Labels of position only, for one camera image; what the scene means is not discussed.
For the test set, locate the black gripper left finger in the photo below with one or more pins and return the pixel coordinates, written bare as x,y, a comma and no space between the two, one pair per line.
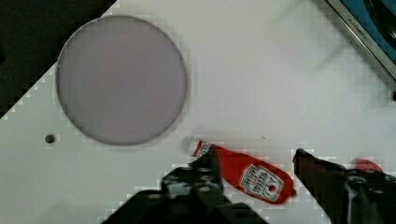
202,172

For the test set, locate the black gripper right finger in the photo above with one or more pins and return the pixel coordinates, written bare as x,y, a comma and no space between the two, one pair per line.
348,196

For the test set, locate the silver toaster oven blue door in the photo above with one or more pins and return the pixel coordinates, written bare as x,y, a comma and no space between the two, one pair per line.
372,23

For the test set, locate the red toy strawberry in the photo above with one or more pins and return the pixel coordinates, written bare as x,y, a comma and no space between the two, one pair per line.
366,165

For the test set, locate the red ketchup bottle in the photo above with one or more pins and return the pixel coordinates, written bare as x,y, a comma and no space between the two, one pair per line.
258,179

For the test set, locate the grey round plate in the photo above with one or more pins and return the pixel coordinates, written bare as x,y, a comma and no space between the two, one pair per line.
121,80

